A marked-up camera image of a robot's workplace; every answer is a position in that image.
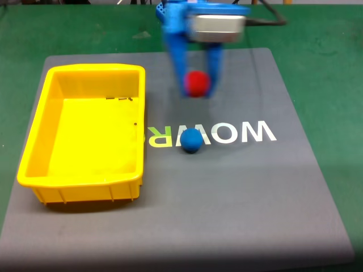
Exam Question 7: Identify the red foam ball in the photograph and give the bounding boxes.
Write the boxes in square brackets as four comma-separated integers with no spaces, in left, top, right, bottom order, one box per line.
[184,70,212,98]

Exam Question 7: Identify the blue foam ball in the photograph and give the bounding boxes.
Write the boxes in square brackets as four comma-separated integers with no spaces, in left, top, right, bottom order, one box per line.
[180,127,203,154]

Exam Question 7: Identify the yellow plastic bin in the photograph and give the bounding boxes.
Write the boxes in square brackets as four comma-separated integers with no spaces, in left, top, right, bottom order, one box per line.
[16,63,146,205]

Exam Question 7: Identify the green table cover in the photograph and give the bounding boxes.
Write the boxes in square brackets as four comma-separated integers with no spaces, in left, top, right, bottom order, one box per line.
[0,3,363,272]

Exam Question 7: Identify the grey mat with white lettering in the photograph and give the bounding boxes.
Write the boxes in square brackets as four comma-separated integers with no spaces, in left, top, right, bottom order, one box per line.
[0,47,356,272]

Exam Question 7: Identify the black cable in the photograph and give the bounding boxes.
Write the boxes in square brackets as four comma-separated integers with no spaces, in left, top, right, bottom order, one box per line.
[243,0,288,27]

